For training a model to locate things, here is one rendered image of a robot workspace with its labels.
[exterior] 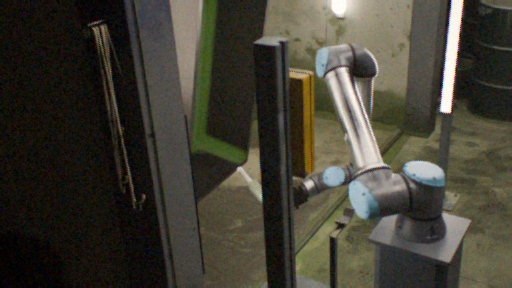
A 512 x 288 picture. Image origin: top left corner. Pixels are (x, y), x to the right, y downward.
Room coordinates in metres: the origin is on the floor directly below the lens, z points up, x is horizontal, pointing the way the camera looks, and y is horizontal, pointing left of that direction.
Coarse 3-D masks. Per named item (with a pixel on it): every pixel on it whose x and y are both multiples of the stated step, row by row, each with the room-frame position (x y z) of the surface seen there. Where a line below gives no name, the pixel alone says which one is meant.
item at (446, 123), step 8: (464, 8) 3.10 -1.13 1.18; (456, 80) 3.10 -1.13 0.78; (448, 120) 3.07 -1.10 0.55; (440, 128) 3.09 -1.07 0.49; (448, 128) 3.07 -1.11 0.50; (440, 136) 3.09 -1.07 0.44; (448, 136) 3.07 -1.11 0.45; (440, 144) 3.09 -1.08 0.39; (448, 144) 3.08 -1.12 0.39; (440, 152) 3.08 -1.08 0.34; (448, 152) 3.09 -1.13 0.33; (440, 160) 3.08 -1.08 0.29; (440, 168) 3.08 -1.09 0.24
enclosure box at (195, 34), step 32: (192, 0) 2.29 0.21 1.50; (224, 0) 2.94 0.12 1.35; (256, 0) 2.84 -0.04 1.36; (192, 32) 2.30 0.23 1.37; (224, 32) 2.94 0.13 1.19; (256, 32) 2.84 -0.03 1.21; (192, 64) 2.31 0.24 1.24; (224, 64) 2.95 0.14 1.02; (192, 96) 2.32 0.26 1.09; (224, 96) 2.96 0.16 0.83; (192, 128) 2.35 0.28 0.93; (224, 128) 2.97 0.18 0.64; (192, 160) 2.86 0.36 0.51; (224, 160) 2.89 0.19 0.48
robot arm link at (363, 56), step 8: (360, 48) 2.33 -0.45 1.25; (360, 56) 2.30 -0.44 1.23; (368, 56) 2.32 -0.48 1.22; (360, 64) 2.30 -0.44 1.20; (368, 64) 2.31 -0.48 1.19; (376, 64) 2.34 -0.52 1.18; (352, 72) 2.34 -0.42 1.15; (360, 72) 2.31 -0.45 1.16; (368, 72) 2.31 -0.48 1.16; (376, 72) 2.33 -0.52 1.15; (360, 80) 2.33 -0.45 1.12; (368, 80) 2.33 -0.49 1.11; (360, 88) 2.33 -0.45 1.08; (368, 88) 2.33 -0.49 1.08; (360, 96) 2.33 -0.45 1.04; (368, 96) 2.33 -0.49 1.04; (368, 104) 2.33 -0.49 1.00; (368, 112) 2.34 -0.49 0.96; (368, 120) 2.34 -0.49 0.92; (352, 168) 2.35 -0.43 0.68; (352, 176) 2.33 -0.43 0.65
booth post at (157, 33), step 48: (96, 0) 1.59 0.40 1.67; (144, 0) 1.60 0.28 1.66; (96, 48) 1.61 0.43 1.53; (144, 48) 1.57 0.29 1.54; (96, 96) 1.63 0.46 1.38; (144, 96) 1.55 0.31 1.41; (144, 144) 1.54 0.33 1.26; (144, 192) 1.56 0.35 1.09; (192, 192) 1.68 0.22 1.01; (144, 240) 1.58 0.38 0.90; (192, 240) 1.65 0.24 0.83
